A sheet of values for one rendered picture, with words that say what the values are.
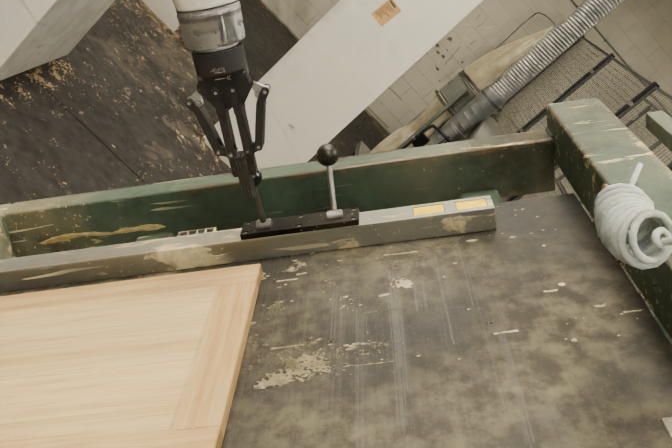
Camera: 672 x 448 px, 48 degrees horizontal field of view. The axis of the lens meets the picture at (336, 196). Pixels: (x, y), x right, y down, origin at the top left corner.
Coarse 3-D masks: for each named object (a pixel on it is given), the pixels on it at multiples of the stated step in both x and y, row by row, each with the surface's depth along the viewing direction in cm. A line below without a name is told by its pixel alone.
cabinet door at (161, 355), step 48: (96, 288) 121; (144, 288) 119; (192, 288) 116; (240, 288) 114; (0, 336) 113; (48, 336) 110; (96, 336) 108; (144, 336) 106; (192, 336) 104; (240, 336) 102; (0, 384) 101; (48, 384) 99; (96, 384) 97; (144, 384) 96; (192, 384) 94; (0, 432) 91; (48, 432) 90; (96, 432) 88; (144, 432) 87; (192, 432) 85
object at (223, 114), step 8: (216, 88) 108; (216, 96) 108; (216, 104) 109; (216, 112) 110; (224, 112) 110; (224, 120) 111; (224, 128) 111; (232, 128) 114; (224, 136) 112; (232, 136) 113; (232, 144) 112; (232, 152) 113
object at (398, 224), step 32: (384, 224) 122; (416, 224) 122; (448, 224) 122; (480, 224) 122; (32, 256) 132; (64, 256) 130; (96, 256) 127; (128, 256) 126; (160, 256) 126; (192, 256) 126; (224, 256) 125; (256, 256) 125; (0, 288) 129
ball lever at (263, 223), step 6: (258, 168) 119; (258, 174) 118; (258, 180) 118; (258, 198) 122; (258, 204) 122; (258, 210) 123; (264, 216) 124; (258, 222) 125; (264, 222) 125; (270, 222) 125; (258, 228) 125
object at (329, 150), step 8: (328, 144) 125; (320, 152) 124; (328, 152) 124; (336, 152) 125; (320, 160) 125; (328, 160) 124; (336, 160) 125; (328, 168) 125; (328, 176) 125; (328, 184) 125; (336, 208) 124; (328, 216) 124; (336, 216) 123
